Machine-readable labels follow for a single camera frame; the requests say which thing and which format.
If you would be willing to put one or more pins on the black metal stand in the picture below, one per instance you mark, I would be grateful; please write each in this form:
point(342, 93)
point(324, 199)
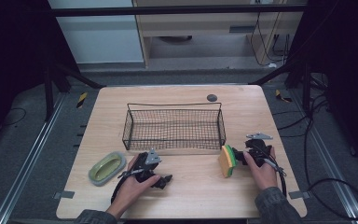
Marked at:
point(48, 93)
point(306, 90)

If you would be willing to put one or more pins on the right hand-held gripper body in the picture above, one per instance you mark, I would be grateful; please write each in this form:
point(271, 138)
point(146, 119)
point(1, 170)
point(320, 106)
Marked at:
point(258, 149)

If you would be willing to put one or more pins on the white cabinet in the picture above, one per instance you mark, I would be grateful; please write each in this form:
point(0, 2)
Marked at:
point(102, 37)

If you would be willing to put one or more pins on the person's left hand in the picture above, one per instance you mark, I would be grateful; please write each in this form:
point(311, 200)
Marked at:
point(129, 189)

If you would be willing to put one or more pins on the dark round table grommet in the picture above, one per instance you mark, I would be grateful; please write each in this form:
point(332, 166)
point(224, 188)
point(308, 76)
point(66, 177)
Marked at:
point(212, 98)

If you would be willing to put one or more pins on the aluminium floor rail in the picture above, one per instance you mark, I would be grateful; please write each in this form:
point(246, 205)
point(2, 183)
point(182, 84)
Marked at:
point(28, 161)
point(332, 168)

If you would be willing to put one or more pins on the light wooden desk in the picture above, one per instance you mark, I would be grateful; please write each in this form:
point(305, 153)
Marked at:
point(199, 23)

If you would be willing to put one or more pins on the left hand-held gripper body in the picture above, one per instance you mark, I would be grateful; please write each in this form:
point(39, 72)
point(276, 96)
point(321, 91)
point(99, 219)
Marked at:
point(146, 166)

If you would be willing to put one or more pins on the yellow and green sponge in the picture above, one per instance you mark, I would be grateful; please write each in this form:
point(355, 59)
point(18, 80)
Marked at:
point(227, 161)

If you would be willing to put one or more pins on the white plug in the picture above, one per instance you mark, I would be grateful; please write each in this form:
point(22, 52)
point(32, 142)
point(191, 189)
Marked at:
point(272, 65)

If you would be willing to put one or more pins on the person's right hand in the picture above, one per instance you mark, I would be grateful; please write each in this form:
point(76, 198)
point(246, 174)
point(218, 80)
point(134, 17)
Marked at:
point(265, 177)

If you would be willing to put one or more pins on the green and grey soap dish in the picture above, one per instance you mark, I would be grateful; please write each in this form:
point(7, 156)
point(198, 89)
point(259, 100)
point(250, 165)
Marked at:
point(107, 168)

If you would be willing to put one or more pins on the yellow and black striped tape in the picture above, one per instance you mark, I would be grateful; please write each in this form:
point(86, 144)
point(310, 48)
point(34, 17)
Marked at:
point(282, 96)
point(81, 100)

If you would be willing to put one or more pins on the dark curtain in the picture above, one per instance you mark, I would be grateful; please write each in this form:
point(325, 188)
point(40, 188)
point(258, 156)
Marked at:
point(9, 56)
point(345, 68)

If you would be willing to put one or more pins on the black horizontal frame bar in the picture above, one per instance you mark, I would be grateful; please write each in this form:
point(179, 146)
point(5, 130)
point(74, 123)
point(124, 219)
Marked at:
point(167, 11)

